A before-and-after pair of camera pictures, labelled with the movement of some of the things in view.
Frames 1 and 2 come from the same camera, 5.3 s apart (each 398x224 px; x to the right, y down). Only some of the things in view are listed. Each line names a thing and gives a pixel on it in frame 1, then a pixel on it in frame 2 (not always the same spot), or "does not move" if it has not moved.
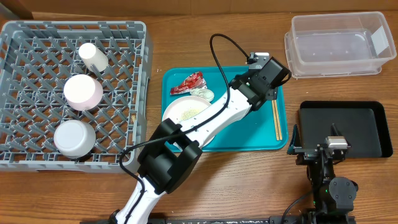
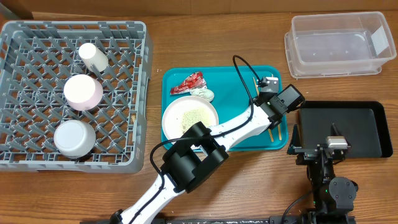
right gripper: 315,149 does not move
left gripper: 275,94 to 256,99
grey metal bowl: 74,138 does not move
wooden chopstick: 276,129 to 257,90
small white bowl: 83,93 does not move
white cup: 91,55 does not move
